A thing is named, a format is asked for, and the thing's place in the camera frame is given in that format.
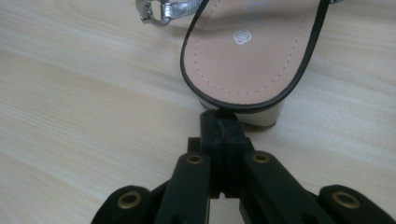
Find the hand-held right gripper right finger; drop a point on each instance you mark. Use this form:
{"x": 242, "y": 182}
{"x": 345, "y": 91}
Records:
{"x": 233, "y": 155}

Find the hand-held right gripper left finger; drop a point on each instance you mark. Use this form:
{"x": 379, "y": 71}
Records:
{"x": 214, "y": 155}

